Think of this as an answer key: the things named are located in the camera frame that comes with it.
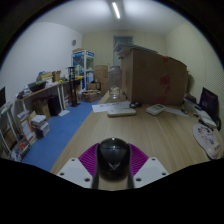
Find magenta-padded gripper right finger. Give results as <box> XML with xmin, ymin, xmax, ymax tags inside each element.
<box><xmin>127</xmin><ymin>143</ymin><xmax>170</xmax><ymax>190</ymax></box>

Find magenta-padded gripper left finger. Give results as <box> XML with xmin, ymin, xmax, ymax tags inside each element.
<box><xmin>56</xmin><ymin>143</ymin><xmax>101</xmax><ymax>190</ymax></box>

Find black computer mouse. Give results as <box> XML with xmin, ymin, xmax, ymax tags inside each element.
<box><xmin>95</xmin><ymin>136</ymin><xmax>132</xmax><ymax>183</ymax></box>

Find white printed round mouse pad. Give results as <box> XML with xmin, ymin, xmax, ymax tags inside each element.
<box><xmin>192</xmin><ymin>123</ymin><xmax>222</xmax><ymax>160</ymax></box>

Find flat white device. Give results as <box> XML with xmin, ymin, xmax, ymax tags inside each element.
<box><xmin>106</xmin><ymin>107</ymin><xmax>137</xmax><ymax>118</ymax></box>

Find stack of books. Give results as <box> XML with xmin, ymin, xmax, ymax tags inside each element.
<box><xmin>30</xmin><ymin>114</ymin><xmax>51</xmax><ymax>138</ymax></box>

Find black computer tower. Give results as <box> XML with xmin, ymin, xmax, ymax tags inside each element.
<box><xmin>47</xmin><ymin>94</ymin><xmax>63</xmax><ymax>117</ymax></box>

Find open cardboard box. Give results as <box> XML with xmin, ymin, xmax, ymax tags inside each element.
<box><xmin>81</xmin><ymin>89</ymin><xmax>101</xmax><ymax>104</ymax></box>

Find tall black stand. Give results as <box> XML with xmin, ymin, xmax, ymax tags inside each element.
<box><xmin>67</xmin><ymin>65</ymin><xmax>81</xmax><ymax>108</ymax></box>

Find white shelf unit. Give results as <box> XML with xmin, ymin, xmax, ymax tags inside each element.
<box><xmin>0</xmin><ymin>101</ymin><xmax>38</xmax><ymax>163</ymax></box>

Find wooden side desk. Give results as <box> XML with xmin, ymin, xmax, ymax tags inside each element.
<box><xmin>16</xmin><ymin>76</ymin><xmax>84</xmax><ymax>118</ymax></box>

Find stacked cardboard boxes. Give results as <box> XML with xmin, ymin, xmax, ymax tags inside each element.
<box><xmin>94</xmin><ymin>64</ymin><xmax>110</xmax><ymax>98</ymax></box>

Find large brown cardboard box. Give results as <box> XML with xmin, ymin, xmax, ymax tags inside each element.
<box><xmin>119</xmin><ymin>48</ymin><xmax>189</xmax><ymax>107</ymax></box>

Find clear plastic jar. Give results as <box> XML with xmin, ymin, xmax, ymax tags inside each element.
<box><xmin>107</xmin><ymin>65</ymin><xmax>123</xmax><ymax>100</ymax></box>

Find white and blue glass cabinet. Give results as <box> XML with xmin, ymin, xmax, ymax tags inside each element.
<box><xmin>71</xmin><ymin>49</ymin><xmax>95</xmax><ymax>92</ymax></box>

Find black monitor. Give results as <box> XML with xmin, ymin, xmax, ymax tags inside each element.
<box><xmin>0</xmin><ymin>86</ymin><xmax>7</xmax><ymax>108</ymax></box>

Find flat grey cardboard sheet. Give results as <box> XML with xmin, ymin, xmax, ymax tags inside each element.
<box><xmin>113</xmin><ymin>42</ymin><xmax>158</xmax><ymax>60</ymax></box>

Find ceiling light tube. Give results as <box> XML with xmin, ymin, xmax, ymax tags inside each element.
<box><xmin>111</xmin><ymin>1</ymin><xmax>122</xmax><ymax>20</ymax></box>

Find small wall window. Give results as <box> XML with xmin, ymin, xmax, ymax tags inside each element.
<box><xmin>113</xmin><ymin>35</ymin><xmax>134</xmax><ymax>52</ymax></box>

